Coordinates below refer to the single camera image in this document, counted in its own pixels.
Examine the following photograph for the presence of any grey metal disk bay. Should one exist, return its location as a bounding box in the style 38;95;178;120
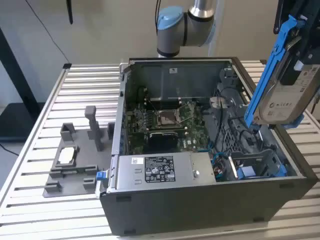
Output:
203;82;288;181

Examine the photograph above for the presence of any metal socket cover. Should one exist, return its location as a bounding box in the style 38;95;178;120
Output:
177;102;199;123

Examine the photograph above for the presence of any green motherboard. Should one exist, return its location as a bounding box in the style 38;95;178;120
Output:
124;99;211;155

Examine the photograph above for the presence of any CPU socket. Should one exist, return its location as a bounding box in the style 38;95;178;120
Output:
154;109;181;127

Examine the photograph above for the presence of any locking lever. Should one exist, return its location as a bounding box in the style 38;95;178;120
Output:
148;98;161;113

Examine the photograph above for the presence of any black graphics card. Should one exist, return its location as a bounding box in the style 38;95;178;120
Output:
147;131;180;153

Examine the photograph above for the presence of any black open PC case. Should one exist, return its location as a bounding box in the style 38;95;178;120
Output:
99;56;320;237

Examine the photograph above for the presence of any silver power supply unit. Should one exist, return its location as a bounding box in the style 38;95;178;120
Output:
115;152;217;190

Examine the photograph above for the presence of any black hanging rod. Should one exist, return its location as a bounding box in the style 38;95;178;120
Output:
65;0;74;25

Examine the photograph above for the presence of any green RAM stick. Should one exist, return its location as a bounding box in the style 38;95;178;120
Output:
59;168;88;174

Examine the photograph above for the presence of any silver CPU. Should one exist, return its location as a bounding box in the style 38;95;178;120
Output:
56;147;77;165

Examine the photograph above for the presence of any grey parts rack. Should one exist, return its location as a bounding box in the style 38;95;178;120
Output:
42;105;116;199

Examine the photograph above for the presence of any black stand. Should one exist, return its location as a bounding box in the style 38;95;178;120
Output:
0;27;47;143

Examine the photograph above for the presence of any thick black camera cable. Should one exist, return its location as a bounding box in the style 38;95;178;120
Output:
273;0;286;35

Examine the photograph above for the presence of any blue wire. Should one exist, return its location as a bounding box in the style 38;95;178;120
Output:
207;146;232;182

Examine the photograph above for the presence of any thin black wall cable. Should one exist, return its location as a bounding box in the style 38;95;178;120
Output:
24;0;71;65

